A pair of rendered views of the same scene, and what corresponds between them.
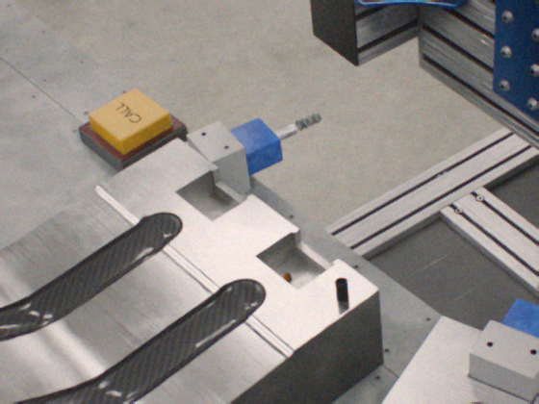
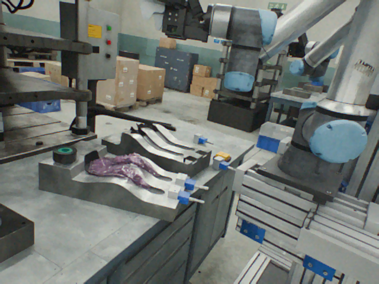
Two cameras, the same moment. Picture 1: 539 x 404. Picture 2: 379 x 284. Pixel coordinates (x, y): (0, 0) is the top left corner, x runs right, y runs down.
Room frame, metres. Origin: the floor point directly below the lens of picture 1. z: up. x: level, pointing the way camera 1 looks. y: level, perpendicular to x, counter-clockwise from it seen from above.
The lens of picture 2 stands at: (0.03, -1.03, 1.38)
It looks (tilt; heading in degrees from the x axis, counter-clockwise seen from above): 20 degrees down; 60
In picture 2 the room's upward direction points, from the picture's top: 9 degrees clockwise
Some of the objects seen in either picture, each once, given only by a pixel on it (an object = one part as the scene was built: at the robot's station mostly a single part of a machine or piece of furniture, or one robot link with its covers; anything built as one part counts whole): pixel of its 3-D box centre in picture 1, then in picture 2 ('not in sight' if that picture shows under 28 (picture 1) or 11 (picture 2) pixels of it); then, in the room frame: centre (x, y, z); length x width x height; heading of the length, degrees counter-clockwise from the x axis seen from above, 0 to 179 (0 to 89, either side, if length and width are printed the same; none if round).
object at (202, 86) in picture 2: not in sight; (206, 81); (4.28, 5.97, 0.42); 0.86 x 0.33 x 0.83; 122
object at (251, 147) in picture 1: (262, 142); (226, 166); (0.86, 0.00, 0.83); 0.13 x 0.05 x 0.05; 115
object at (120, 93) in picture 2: not in sight; (102, 80); (1.13, 4.53, 0.47); 1.22 x 0.80 x 0.94; 126
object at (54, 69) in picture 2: not in sight; (63, 74); (0.56, 5.55, 0.34); 0.63 x 0.45 x 0.40; 122
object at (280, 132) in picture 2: not in sight; (282, 132); (3.37, 1.99, 0.28); 0.61 x 0.41 x 0.15; 122
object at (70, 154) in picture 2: not in sight; (65, 154); (0.12, 0.01, 0.93); 0.08 x 0.08 x 0.04
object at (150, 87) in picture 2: not in sight; (131, 81); (1.89, 5.18, 0.37); 1.20 x 0.82 x 0.74; 130
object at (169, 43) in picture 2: not in sight; (167, 42); (3.45, 7.11, 1.26); 0.42 x 0.33 x 0.29; 122
